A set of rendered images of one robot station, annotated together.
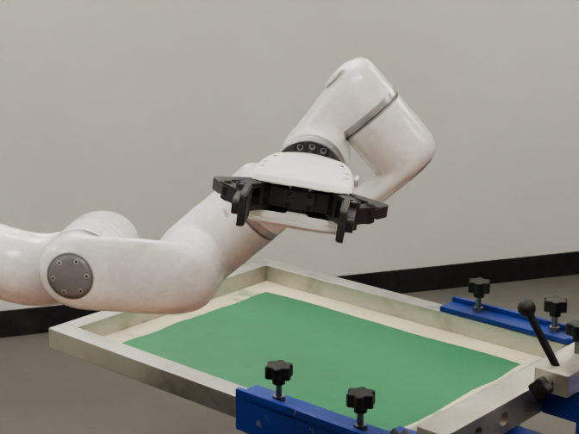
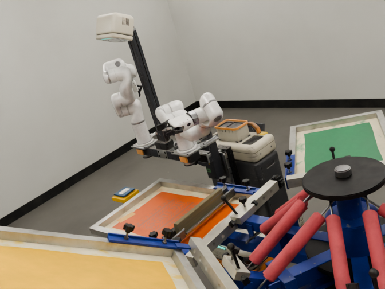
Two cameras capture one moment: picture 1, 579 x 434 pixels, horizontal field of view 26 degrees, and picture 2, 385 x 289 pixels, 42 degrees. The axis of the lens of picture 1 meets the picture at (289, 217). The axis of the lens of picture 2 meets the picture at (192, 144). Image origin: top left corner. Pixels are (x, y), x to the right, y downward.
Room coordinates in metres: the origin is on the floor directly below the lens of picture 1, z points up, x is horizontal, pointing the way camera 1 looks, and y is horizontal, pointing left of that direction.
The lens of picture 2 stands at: (0.28, -2.14, 2.21)
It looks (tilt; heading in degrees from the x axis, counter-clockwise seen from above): 20 degrees down; 66
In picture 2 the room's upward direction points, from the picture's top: 17 degrees counter-clockwise
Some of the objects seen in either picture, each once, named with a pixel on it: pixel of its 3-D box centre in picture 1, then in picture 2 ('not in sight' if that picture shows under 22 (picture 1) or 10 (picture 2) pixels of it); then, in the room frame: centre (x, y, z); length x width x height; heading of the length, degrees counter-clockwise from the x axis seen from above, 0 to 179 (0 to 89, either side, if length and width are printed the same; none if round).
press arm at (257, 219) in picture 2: not in sight; (255, 223); (1.26, -0.37, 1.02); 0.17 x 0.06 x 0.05; 109
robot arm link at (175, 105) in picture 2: not in sight; (175, 114); (1.40, 0.51, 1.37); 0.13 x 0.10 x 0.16; 173
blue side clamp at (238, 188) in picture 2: not in sight; (237, 192); (1.42, 0.02, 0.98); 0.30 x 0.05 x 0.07; 109
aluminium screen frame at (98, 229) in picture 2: not in sight; (173, 213); (1.08, 0.16, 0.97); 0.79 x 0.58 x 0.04; 109
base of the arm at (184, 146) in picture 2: not in sight; (185, 136); (1.43, 0.51, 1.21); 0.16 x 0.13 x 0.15; 13
